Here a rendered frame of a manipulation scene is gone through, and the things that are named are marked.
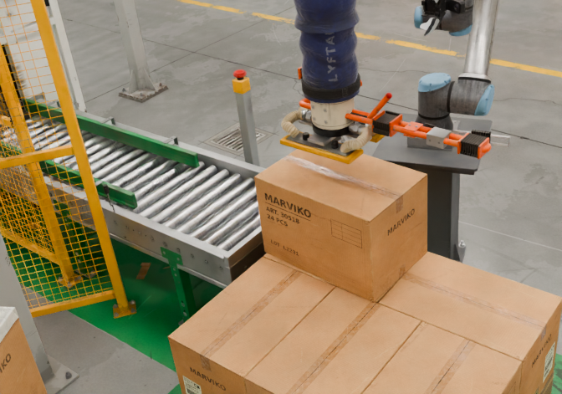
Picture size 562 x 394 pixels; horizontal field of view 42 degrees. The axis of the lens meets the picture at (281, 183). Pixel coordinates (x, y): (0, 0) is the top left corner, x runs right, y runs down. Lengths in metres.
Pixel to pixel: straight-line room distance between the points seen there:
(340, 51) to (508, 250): 1.89
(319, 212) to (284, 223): 0.24
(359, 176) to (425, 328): 0.66
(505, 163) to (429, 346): 2.37
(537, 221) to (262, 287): 1.92
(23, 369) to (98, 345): 1.26
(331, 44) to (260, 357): 1.18
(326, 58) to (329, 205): 0.57
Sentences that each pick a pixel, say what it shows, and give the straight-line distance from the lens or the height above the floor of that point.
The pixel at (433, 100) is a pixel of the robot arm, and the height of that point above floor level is 0.99.
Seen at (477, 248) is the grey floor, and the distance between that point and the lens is 4.16.
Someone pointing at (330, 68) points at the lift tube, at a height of 1.46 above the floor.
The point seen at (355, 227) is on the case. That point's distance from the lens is 2.78.
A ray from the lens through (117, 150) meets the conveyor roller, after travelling 4.44.
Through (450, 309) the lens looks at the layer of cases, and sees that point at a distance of 2.94.
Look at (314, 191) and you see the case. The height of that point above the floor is 0.94.
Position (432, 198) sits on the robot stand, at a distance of 3.69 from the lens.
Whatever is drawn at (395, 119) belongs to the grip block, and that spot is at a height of 1.27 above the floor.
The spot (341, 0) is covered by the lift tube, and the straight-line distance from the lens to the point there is 2.60.
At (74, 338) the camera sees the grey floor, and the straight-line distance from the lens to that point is 3.94.
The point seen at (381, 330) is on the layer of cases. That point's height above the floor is 0.54.
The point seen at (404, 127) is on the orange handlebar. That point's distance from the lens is 2.67.
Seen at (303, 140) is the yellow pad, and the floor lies 1.14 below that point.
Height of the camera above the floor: 2.50
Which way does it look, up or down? 31 degrees down
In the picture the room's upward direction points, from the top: 7 degrees counter-clockwise
